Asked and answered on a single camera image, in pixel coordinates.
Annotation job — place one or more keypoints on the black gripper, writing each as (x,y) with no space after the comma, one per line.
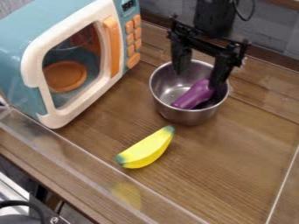
(188,38)

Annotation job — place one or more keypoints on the purple toy eggplant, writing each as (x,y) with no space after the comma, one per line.
(197,94)

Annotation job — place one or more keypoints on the silver metal pot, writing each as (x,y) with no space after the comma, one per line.
(168,85)

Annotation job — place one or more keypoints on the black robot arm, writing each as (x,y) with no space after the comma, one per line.
(213,18)

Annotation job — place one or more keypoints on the blue toy microwave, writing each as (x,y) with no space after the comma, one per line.
(94,32)

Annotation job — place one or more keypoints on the orange microwave turntable plate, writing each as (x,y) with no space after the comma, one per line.
(64,76)

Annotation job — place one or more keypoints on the yellow toy banana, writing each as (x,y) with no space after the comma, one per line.
(147,150)

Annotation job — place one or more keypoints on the black clamp bracket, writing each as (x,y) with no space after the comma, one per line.
(50,217)

